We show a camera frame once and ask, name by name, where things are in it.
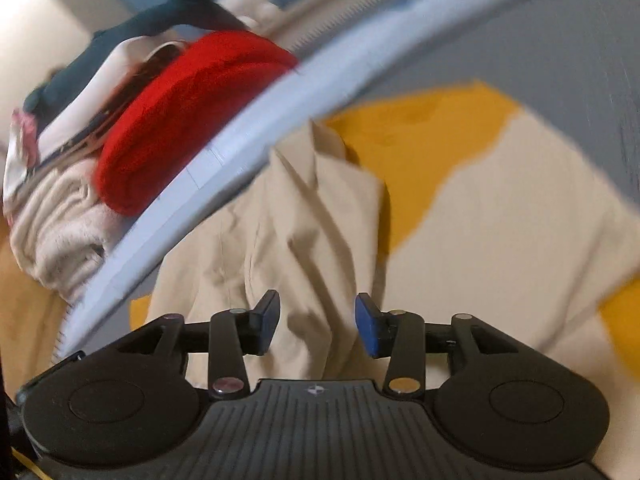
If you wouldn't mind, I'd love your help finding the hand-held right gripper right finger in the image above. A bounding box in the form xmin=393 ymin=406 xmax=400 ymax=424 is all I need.
xmin=354 ymin=292 xmax=506 ymax=395

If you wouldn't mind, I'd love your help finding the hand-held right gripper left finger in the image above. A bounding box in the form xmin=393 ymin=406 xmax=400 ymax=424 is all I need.
xmin=117 ymin=289 xmax=282 ymax=400

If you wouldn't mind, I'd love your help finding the beige and yellow hooded jacket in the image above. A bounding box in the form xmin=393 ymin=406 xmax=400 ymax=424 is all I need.
xmin=129 ymin=82 xmax=640 ymax=391

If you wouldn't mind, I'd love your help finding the light blue folded sheet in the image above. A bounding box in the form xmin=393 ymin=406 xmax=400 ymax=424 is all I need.
xmin=52 ymin=0 xmax=571 ymax=363

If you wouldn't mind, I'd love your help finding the red fluffy blanket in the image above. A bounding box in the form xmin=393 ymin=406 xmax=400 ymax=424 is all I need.
xmin=95 ymin=30 xmax=301 ymax=218

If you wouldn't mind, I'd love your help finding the cream folded blanket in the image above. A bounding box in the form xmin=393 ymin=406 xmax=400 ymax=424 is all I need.
xmin=7 ymin=162 xmax=121 ymax=303

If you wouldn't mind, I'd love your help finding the white folded pillow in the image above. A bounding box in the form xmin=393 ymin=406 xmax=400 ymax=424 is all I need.
xmin=37 ymin=37 xmax=196 ymax=161

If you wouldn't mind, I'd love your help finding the white and pink garment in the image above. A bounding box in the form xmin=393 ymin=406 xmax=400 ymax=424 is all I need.
xmin=2 ymin=107 xmax=43 ymax=211

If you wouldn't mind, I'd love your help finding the teal shark plush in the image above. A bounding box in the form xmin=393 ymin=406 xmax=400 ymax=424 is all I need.
xmin=22 ymin=0 xmax=251 ymax=111

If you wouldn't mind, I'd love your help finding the white plush toy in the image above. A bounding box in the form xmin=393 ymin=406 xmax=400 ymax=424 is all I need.
xmin=220 ymin=0 xmax=286 ymax=31

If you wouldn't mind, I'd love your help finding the wooden bed frame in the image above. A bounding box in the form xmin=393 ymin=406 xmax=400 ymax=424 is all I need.
xmin=0 ymin=215 xmax=68 ymax=391

